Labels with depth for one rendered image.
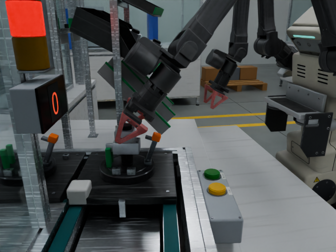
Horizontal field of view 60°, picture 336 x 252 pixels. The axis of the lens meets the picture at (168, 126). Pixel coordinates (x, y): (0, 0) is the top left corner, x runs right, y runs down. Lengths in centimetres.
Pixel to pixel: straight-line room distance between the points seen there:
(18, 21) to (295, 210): 76
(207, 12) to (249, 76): 596
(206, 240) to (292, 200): 40
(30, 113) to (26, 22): 13
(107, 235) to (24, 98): 33
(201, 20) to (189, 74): 411
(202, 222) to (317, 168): 70
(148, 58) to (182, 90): 418
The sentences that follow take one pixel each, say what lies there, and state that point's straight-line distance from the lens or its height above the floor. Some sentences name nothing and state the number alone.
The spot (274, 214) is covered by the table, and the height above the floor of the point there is 86.
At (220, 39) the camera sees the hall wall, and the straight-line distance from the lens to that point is 973.
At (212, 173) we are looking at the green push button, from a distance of 75.
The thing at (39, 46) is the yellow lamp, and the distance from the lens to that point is 50.
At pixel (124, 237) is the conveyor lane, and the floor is 92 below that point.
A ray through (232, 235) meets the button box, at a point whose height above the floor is 92.
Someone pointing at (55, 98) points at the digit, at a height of 121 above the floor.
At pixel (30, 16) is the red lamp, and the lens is 50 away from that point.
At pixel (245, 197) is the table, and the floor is 86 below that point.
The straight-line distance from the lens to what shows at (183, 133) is 130.
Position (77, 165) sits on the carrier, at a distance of 82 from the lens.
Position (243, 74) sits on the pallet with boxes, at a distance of 658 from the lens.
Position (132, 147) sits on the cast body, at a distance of 71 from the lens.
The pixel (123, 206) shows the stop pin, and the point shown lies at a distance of 66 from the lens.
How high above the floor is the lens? 133
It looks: 20 degrees down
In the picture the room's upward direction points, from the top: straight up
